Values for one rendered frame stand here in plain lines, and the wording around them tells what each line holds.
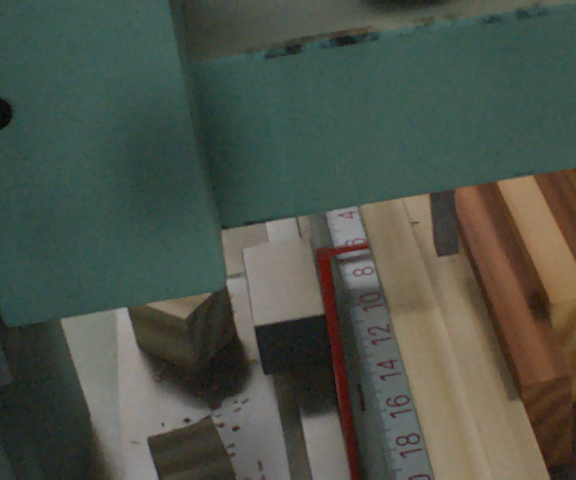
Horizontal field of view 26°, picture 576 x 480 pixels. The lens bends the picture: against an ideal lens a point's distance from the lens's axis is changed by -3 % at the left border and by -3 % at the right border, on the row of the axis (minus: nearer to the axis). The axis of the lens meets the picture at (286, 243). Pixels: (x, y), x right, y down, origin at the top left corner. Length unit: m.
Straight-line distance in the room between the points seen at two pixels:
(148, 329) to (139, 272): 0.30
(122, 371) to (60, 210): 0.32
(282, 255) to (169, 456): 0.15
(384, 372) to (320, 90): 0.10
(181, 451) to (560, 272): 0.21
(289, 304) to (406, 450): 0.25
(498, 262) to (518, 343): 0.05
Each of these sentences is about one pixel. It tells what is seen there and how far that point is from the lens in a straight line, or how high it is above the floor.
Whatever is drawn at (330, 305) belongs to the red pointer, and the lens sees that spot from 0.53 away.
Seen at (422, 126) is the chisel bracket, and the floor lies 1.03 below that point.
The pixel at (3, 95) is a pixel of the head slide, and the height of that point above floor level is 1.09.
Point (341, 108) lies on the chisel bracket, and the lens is 0.44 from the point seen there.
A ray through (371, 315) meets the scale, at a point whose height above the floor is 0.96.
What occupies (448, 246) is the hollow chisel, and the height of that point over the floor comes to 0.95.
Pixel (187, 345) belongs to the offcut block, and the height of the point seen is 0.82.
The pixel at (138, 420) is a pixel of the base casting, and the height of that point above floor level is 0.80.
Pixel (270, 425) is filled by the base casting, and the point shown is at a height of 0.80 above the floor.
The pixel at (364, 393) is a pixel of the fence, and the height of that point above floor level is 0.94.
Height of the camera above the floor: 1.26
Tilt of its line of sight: 35 degrees down
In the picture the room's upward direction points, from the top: 10 degrees counter-clockwise
